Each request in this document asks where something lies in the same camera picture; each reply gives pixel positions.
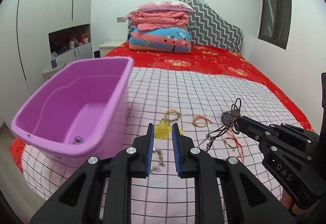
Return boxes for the grey chevron pillow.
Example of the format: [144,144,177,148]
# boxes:
[180,0,244,54]

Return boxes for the white wardrobe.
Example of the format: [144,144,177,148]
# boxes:
[1,0,91,123]

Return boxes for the black waste bin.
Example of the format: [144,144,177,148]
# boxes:
[94,50,101,58]

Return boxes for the dark framed window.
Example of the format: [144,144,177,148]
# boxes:
[258,0,292,50]

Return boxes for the wall switch plate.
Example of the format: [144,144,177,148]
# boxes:
[117,17,126,23]

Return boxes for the green yellow braided bracelet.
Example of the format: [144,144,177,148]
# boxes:
[164,108,181,122]

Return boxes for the red cord beaded bracelet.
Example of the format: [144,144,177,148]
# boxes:
[224,130,246,164]

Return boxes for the black wrist watch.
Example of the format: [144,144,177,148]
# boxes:
[221,110,237,124]

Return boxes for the purple plastic basin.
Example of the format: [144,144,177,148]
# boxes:
[11,57,134,160]

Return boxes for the brown cord pendant necklace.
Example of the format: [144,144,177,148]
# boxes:
[196,97,242,152]

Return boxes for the stone bead charm bracelet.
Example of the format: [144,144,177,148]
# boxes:
[149,147,166,173]

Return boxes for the large yellow flower clip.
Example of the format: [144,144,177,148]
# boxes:
[154,120,172,140]

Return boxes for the orange braided bracelet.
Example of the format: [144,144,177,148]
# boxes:
[192,115,213,128]

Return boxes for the pink folded quilt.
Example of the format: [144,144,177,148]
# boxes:
[126,1,196,31]

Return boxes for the right hand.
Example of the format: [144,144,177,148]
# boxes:
[280,190,316,215]

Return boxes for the white bedside table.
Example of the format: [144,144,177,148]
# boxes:
[98,40,125,58]

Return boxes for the red patterned bedspread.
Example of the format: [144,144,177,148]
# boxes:
[9,42,315,173]

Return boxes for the colourful striped pillow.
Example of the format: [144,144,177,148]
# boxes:
[128,21,192,53]

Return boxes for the pink grid blanket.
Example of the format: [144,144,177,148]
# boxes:
[21,68,301,223]

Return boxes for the beige plastic stool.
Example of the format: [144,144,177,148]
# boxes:
[43,62,66,82]

